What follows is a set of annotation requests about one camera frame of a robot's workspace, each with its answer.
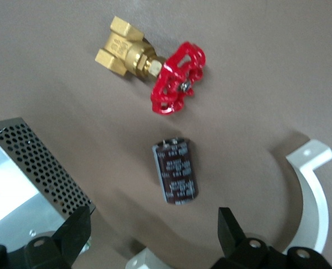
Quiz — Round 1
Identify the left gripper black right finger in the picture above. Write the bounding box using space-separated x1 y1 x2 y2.
210 207 332 269

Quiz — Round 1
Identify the perforated metal power supply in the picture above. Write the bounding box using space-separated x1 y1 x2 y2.
0 117 96 247

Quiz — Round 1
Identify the white curved pipe clamp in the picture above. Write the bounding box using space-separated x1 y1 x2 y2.
125 139 332 269

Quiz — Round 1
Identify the brown table mat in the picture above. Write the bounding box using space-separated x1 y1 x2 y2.
0 0 332 269

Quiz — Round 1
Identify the brass valve red handwheel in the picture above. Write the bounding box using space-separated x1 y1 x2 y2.
95 16 207 115

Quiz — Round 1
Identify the dark brown electrolytic capacitor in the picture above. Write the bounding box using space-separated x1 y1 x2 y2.
151 136 200 207

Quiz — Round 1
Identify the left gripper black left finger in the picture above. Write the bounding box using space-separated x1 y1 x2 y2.
0 206 91 269

